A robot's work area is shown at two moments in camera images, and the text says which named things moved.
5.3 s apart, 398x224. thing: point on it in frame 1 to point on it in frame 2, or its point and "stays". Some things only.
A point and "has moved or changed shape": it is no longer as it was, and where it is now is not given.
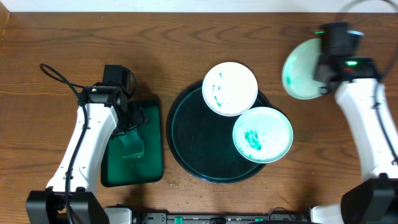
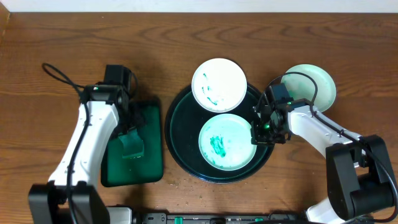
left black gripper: (134, 117) stays
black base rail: (222, 218) stays
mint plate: (298, 74) has moved or changed shape
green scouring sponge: (134, 145) stays
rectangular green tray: (116, 170) stays
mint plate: (262, 135) has moved or changed shape
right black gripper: (321, 63) to (257, 137)
